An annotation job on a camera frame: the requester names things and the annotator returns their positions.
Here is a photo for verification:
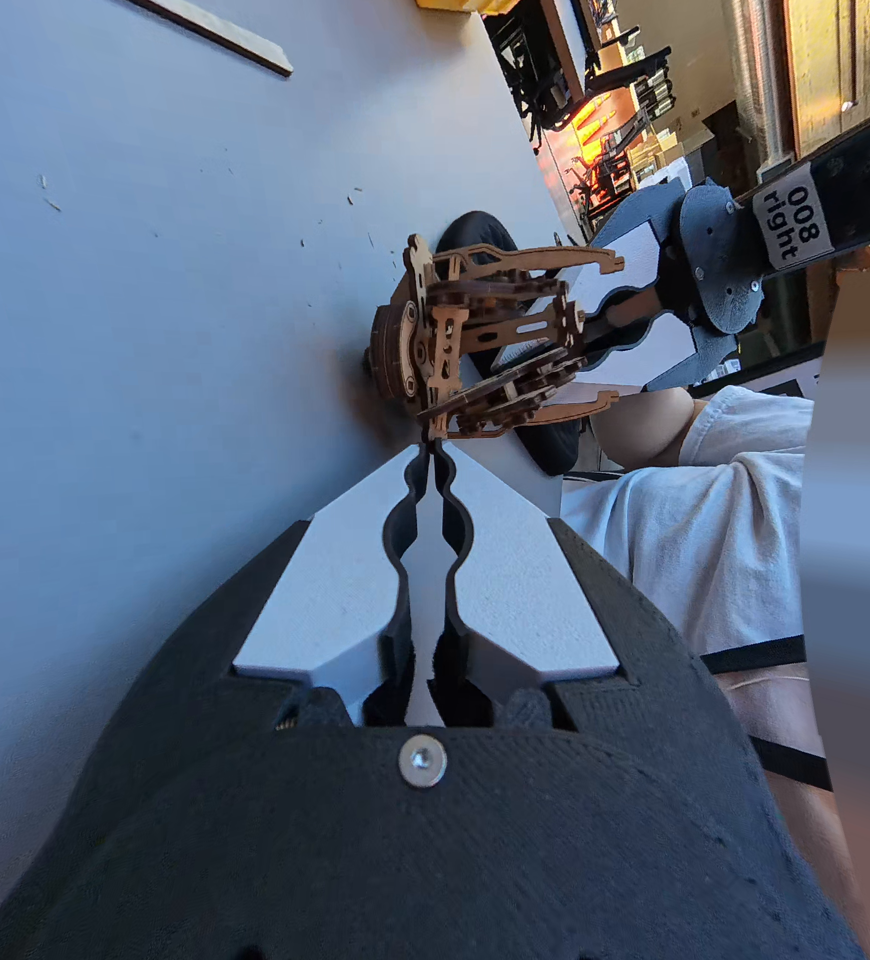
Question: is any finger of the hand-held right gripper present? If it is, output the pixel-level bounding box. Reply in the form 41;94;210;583
555;219;677;333
577;307;700;393

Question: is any person's right forearm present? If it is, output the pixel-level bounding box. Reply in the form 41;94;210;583
591;386;708;470

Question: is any person's white shirt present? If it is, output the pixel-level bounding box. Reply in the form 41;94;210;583
558;386;815;660

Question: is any black strap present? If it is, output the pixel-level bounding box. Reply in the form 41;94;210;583
748;737;833;793
701;636;808;675

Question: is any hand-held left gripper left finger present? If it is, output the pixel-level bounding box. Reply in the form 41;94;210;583
232;442;436;725

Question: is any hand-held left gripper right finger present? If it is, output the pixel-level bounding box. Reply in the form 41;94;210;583
433;441;623;708

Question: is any wooden cabinet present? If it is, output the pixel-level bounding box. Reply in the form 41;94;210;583
783;0;870;160

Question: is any black background chair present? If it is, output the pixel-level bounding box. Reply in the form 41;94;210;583
592;26;676;127

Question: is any wooden gear model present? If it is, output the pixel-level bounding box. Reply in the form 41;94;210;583
363;234;625;442

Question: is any person's left forearm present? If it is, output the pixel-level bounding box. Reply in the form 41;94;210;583
720;663;863;960

